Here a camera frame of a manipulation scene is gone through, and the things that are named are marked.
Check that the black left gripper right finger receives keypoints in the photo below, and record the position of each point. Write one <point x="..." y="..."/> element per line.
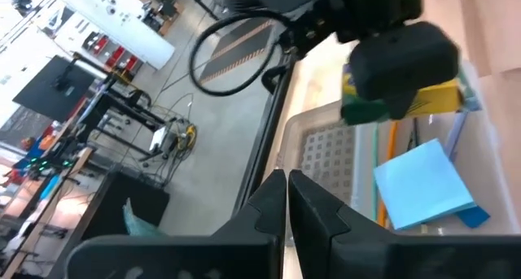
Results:
<point x="334" y="238"/>

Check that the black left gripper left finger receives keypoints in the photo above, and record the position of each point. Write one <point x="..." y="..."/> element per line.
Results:
<point x="252" y="238"/>

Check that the light blue sticky note pad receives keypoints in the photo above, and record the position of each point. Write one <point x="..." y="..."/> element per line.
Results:
<point x="423" y="185"/>

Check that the orange pencil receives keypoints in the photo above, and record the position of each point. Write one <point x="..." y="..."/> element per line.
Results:
<point x="391" y="140"/>

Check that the yellow green crayon box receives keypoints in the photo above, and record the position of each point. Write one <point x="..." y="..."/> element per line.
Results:
<point x="437" y="100"/>

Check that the small blue eraser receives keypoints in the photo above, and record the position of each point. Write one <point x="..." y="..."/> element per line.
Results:
<point x="474" y="217"/>

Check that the lavender pen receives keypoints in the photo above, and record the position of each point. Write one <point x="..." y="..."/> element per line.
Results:
<point x="456" y="136"/>

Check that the clear plastic pencil case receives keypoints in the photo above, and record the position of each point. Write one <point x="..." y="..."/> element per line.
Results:
<point x="329" y="161"/>

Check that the teal plastic bag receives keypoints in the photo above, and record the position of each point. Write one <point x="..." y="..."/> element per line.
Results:
<point x="140" y="226"/>

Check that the black orange-striped floor mat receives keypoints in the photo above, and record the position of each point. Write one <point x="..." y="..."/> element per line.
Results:
<point x="240" y="47"/>

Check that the black floor cabinet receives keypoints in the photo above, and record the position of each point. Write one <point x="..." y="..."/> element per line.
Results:
<point x="122" y="197"/>

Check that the white power adapter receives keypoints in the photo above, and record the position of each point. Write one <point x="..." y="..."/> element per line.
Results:
<point x="158" y="138"/>

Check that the wooden workbench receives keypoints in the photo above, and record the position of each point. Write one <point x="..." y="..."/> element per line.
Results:
<point x="36" y="214"/>

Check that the red storage bins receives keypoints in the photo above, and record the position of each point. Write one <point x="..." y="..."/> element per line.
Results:
<point x="118" y="55"/>

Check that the long white cabinet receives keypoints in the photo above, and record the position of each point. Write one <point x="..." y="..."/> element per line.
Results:
<point x="122" y="23"/>

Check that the dark grey side desk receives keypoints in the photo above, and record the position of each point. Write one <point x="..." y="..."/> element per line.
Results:
<point x="53" y="92"/>

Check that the black aluminium table frame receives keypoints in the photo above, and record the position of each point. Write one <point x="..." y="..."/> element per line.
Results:
<point x="264" y="136"/>

